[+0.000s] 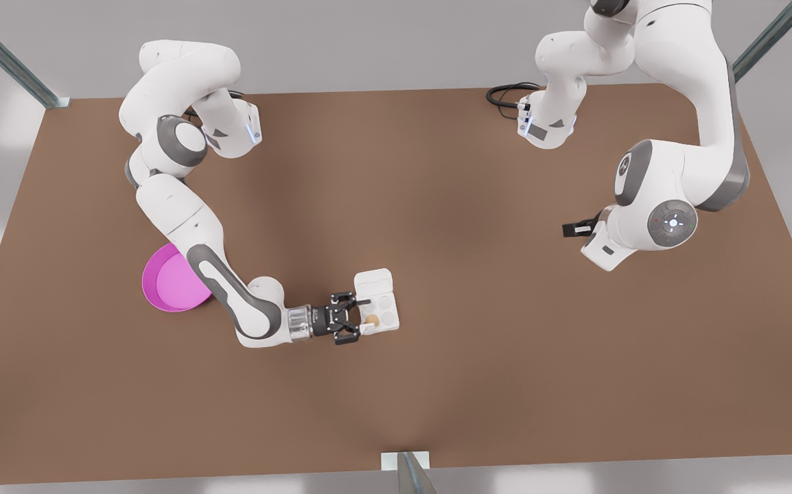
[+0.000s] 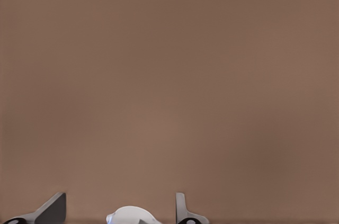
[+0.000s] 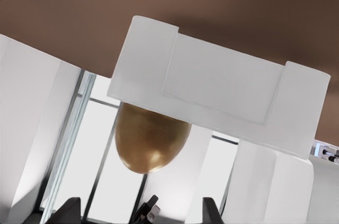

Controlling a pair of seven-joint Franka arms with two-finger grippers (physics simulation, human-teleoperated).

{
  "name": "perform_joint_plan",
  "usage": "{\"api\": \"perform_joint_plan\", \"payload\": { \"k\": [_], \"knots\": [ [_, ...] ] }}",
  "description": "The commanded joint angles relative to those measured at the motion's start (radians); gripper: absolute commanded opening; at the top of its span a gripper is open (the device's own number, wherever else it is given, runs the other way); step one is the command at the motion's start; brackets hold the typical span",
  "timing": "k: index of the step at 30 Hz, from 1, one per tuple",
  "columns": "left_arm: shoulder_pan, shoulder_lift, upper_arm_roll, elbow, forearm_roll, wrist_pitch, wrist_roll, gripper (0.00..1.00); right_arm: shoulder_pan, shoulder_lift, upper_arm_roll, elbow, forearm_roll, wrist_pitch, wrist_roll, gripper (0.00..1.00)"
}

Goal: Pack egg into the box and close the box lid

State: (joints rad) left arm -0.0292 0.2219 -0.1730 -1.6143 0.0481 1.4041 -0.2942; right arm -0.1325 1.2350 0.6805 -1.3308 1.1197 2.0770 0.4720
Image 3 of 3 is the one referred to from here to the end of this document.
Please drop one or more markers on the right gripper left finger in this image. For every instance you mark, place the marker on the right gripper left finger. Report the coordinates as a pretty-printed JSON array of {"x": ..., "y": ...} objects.
[{"x": 71, "y": 212}]

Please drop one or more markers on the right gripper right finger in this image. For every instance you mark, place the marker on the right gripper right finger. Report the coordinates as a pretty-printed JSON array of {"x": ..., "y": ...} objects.
[{"x": 210, "y": 212}]

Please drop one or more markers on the brown egg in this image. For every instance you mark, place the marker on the brown egg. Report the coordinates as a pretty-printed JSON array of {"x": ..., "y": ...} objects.
[{"x": 148, "y": 142}]

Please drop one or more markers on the translucent white egg box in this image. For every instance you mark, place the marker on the translucent white egg box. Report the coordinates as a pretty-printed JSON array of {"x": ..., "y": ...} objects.
[{"x": 217, "y": 83}]

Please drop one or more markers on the thin silver frame bar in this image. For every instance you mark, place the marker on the thin silver frame bar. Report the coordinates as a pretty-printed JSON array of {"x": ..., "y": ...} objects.
[{"x": 102, "y": 155}]

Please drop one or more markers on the thick silver frame post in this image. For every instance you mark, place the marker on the thick silver frame post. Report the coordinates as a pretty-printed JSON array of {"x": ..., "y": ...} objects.
[{"x": 76, "y": 118}]

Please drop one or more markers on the silver frame foot bracket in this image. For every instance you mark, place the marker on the silver frame foot bracket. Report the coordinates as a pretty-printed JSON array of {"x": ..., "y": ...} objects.
[{"x": 327, "y": 152}]

